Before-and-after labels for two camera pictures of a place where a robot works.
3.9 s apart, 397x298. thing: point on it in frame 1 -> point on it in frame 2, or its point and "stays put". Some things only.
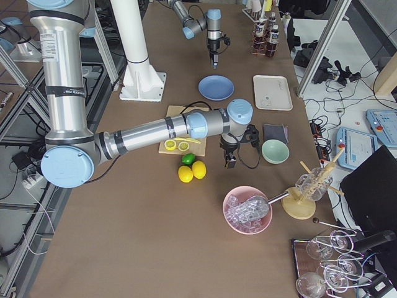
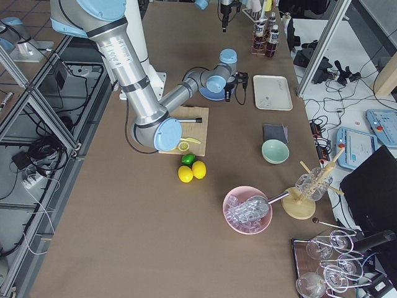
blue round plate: x=215 y=87 stays put
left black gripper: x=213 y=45 -> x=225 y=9
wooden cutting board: x=195 y=149 stays put
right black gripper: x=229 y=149 -> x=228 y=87
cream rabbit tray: x=272 y=92 stays put
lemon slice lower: x=183 y=146 stays put
